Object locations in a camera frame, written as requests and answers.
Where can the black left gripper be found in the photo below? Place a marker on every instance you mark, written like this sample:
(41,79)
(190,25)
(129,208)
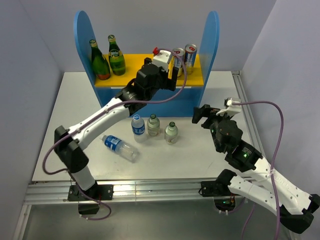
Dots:
(169,84)

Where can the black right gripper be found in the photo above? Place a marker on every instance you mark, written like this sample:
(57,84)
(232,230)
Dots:
(204,111)

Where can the silver can front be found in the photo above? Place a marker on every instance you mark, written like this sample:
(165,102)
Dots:
(175,62)

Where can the silver can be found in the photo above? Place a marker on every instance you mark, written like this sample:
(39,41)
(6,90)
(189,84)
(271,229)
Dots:
(175,62)
(190,58)

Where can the blue label bottle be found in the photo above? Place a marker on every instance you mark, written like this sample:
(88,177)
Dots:
(120,147)
(138,129)

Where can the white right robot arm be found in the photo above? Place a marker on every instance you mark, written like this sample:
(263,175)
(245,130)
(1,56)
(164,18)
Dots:
(258,182)

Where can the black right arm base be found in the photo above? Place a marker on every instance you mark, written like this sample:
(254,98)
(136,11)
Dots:
(224,200)

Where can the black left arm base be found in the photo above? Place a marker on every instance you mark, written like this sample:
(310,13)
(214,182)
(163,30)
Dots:
(100,192)

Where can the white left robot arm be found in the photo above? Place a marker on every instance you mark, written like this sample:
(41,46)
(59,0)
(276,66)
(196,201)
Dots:
(70,143)

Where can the blue and yellow shelf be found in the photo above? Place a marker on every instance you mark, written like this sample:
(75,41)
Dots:
(107,89)

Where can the clear glass bottle near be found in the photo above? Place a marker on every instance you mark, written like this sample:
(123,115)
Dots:
(171,133)

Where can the clear glass bottle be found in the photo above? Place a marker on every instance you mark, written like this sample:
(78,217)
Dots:
(171,133)
(153,125)

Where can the clear glass bottle far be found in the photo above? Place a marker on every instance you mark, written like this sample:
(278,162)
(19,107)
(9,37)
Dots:
(153,125)

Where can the green glass bottle right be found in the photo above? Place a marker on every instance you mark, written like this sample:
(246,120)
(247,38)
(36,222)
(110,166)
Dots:
(116,57)

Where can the green glass bottle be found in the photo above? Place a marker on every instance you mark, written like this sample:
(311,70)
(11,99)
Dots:
(116,57)
(99,63)

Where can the green glass bottle left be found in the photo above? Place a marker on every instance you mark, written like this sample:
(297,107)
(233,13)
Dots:
(99,63)

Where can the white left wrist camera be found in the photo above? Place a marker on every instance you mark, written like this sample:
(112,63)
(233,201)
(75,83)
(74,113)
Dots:
(161,58)

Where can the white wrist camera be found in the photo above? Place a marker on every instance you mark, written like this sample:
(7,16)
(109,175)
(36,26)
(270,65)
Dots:
(161,58)
(231,108)

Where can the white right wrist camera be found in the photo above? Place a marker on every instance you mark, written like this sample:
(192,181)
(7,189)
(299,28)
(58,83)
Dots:
(231,108)

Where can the aluminium rail frame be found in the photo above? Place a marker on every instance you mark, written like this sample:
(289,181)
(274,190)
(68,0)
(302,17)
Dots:
(155,197)

